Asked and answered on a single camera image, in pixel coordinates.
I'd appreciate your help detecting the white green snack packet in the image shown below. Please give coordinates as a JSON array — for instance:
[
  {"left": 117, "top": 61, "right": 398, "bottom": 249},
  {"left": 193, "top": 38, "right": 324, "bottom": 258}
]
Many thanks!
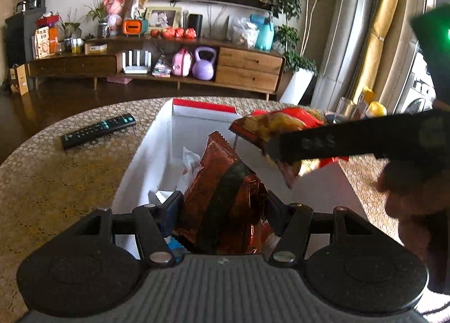
[{"left": 176, "top": 147, "right": 201, "bottom": 194}]

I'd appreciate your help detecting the red chip bag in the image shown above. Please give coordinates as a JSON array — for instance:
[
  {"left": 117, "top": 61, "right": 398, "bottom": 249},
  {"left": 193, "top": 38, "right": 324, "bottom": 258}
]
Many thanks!
[{"left": 229, "top": 107, "right": 349, "bottom": 188}]

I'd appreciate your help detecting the person's right hand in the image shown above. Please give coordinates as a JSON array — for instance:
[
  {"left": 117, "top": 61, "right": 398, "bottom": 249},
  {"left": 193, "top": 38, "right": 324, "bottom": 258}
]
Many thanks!
[{"left": 377, "top": 161, "right": 449, "bottom": 294}]

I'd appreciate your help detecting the white washing machine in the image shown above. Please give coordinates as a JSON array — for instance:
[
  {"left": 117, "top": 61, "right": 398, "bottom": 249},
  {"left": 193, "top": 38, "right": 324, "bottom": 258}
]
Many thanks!
[{"left": 394, "top": 48, "right": 436, "bottom": 114}]

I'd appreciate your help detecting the yellow lid white canister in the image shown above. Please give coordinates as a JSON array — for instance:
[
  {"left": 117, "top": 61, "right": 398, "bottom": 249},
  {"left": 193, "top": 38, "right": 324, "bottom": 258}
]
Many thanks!
[{"left": 364, "top": 101, "right": 387, "bottom": 118}]

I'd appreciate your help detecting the yellow tall snack bag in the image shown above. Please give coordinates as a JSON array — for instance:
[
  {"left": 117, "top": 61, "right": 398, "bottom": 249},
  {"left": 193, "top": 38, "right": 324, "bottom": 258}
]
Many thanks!
[{"left": 356, "top": 86, "right": 375, "bottom": 119}]

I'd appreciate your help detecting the gold curtain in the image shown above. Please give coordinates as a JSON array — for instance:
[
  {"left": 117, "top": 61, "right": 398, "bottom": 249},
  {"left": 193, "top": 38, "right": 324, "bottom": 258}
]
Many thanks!
[{"left": 349, "top": 0, "right": 398, "bottom": 101}]

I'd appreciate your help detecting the clear drinking glass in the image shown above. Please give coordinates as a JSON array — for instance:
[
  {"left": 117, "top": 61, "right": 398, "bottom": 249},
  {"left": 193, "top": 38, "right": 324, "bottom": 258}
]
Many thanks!
[{"left": 333, "top": 97, "right": 356, "bottom": 123}]

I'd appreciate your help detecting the red and white cardboard box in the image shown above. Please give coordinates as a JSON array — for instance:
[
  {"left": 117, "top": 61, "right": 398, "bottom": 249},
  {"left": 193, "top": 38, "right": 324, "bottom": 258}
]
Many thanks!
[{"left": 112, "top": 99, "right": 363, "bottom": 255}]

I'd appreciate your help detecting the black tv remote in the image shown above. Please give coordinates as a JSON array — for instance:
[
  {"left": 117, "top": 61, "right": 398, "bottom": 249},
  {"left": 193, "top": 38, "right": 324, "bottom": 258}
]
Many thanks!
[{"left": 60, "top": 114, "right": 136, "bottom": 150}]

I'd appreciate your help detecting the white router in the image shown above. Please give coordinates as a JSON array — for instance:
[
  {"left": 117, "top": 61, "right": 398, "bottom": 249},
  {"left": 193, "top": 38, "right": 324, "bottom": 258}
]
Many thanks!
[{"left": 120, "top": 50, "right": 152, "bottom": 75}]

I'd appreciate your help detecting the purple kettlebell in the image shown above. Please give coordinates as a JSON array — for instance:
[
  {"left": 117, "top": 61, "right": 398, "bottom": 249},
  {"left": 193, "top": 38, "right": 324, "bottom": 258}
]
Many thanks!
[{"left": 192, "top": 47, "right": 217, "bottom": 81}]

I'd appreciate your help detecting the wooden tv console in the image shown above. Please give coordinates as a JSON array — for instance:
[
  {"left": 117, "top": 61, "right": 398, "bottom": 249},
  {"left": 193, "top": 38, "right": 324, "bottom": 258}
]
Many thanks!
[{"left": 27, "top": 35, "right": 285, "bottom": 97}]

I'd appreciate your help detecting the tall grey air conditioner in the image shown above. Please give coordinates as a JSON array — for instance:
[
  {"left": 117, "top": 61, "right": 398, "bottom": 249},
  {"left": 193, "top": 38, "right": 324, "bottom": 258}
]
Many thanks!
[{"left": 311, "top": 0, "right": 373, "bottom": 110}]

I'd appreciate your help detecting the turquoise spray bottle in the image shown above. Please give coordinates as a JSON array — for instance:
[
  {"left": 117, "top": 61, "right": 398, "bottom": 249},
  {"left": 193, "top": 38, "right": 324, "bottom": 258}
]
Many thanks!
[{"left": 250, "top": 13, "right": 275, "bottom": 51}]

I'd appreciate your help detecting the potted green tree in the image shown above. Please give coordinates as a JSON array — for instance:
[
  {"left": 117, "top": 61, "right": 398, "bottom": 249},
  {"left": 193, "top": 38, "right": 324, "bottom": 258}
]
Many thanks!
[{"left": 271, "top": 0, "right": 321, "bottom": 105}]

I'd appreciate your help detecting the orange retro radio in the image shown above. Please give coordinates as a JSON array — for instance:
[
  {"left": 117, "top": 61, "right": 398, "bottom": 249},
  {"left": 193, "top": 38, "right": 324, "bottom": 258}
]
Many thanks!
[{"left": 122, "top": 19, "right": 148, "bottom": 37}]

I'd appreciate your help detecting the framed photo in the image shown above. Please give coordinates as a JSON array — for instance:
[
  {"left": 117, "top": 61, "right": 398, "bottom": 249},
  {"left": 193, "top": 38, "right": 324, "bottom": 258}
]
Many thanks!
[{"left": 144, "top": 6, "right": 182, "bottom": 33}]

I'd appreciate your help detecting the black cylinder speaker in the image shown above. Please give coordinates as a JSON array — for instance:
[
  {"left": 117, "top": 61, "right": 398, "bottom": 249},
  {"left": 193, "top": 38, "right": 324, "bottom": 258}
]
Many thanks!
[{"left": 187, "top": 14, "right": 203, "bottom": 37}]

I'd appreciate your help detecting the pink plush doll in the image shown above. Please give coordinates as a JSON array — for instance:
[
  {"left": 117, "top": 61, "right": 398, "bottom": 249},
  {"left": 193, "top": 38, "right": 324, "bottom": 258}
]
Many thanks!
[{"left": 103, "top": 0, "right": 125, "bottom": 36}]

